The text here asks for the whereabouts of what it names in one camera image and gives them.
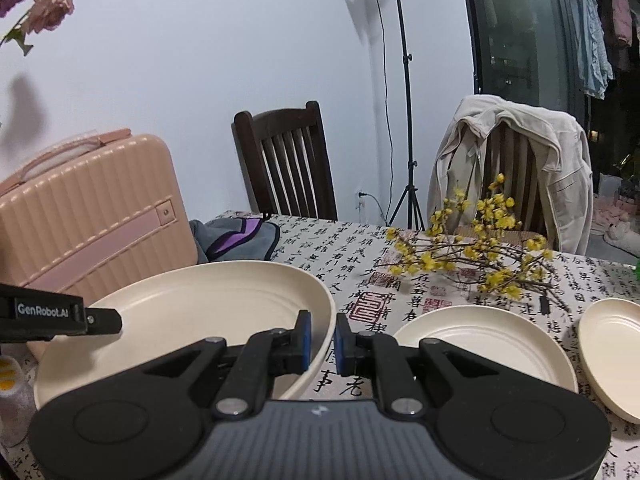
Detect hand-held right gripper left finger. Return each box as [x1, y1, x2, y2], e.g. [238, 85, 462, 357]
[142, 310, 313, 421]

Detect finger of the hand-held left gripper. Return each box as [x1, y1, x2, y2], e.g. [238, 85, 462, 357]
[85, 307, 123, 337]

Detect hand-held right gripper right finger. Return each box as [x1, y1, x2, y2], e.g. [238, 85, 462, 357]
[335, 312, 501, 421]

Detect cream round plate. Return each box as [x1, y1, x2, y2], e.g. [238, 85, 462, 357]
[34, 260, 335, 411]
[577, 298, 640, 423]
[392, 305, 580, 396]

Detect calligraphy print tablecloth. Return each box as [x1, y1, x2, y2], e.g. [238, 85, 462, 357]
[0, 210, 640, 480]

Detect pink ribbed suitcase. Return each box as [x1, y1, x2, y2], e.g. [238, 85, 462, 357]
[0, 129, 198, 301]

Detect grey purple bag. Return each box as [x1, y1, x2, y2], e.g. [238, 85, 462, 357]
[189, 216, 282, 265]

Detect yellow flower branches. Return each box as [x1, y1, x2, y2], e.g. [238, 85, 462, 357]
[372, 172, 568, 303]

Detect dark wooden chair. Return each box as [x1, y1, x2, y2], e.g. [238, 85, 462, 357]
[232, 101, 338, 221]

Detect brown wooden chair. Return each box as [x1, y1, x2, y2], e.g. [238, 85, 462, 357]
[452, 125, 551, 251]

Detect beige jacket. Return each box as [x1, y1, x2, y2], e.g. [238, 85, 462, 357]
[426, 94, 595, 256]

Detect dried pink roses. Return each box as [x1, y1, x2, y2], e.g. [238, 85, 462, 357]
[0, 0, 76, 57]

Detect black framed glass door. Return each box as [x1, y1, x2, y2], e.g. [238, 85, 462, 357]
[457, 0, 640, 241]

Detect hanging light blue shirt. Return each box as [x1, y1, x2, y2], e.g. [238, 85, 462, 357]
[565, 0, 615, 98]

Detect hanging pink garment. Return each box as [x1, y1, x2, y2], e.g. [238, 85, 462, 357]
[610, 0, 636, 71]

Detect black light cable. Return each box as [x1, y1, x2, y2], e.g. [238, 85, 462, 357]
[359, 0, 396, 226]

